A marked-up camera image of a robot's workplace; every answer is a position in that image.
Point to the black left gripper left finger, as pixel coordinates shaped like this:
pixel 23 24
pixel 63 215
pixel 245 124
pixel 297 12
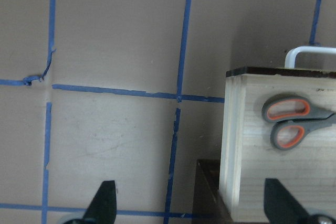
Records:
pixel 102 208

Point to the grey orange handled scissors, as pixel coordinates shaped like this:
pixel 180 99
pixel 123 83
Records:
pixel 293 118

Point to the dark brown wooden cabinet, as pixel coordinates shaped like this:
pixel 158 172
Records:
pixel 208 206

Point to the light wooden drawer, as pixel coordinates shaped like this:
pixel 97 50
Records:
pixel 248 157

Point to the white drawer handle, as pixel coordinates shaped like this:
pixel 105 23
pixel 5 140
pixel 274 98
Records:
pixel 308 57

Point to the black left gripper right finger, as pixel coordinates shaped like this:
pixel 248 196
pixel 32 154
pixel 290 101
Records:
pixel 280 206

